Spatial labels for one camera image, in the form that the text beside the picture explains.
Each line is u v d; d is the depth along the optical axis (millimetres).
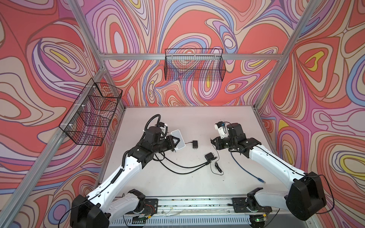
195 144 957
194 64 962
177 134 779
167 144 664
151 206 721
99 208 388
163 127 695
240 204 737
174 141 732
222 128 734
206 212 728
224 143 715
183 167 863
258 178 828
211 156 904
